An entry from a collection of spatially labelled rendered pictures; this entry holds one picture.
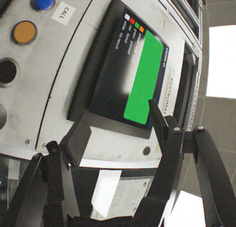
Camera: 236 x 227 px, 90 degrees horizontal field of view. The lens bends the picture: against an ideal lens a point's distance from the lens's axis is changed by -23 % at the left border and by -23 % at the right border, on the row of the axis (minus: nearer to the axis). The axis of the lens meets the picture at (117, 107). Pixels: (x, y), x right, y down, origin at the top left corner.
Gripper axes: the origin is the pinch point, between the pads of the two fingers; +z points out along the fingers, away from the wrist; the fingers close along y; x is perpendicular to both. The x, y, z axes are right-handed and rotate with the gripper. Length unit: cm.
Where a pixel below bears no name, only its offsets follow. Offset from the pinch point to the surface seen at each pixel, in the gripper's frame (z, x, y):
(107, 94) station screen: 8.4, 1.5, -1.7
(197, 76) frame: 44, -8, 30
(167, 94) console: 23.7, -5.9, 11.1
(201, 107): 150, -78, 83
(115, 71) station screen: 10.4, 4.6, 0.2
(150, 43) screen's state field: 18.4, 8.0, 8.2
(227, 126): 114, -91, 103
